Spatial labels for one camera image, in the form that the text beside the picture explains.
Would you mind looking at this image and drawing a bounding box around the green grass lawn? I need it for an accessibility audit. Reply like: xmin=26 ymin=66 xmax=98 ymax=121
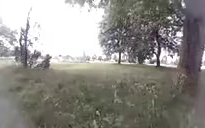
xmin=0 ymin=59 xmax=205 ymax=128

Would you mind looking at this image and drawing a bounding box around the distant row of trees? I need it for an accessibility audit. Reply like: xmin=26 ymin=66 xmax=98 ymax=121
xmin=51 ymin=50 xmax=119 ymax=64

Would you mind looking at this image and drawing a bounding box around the group of leafy trees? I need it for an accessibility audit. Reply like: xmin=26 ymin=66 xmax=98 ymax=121
xmin=98 ymin=0 xmax=184 ymax=68

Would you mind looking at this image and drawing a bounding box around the broken bare tree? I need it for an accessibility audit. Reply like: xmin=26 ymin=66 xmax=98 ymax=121
xmin=13 ymin=7 xmax=53 ymax=70

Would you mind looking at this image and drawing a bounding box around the large tree trunk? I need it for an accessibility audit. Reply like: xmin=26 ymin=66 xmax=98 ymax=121
xmin=176 ymin=0 xmax=205 ymax=101

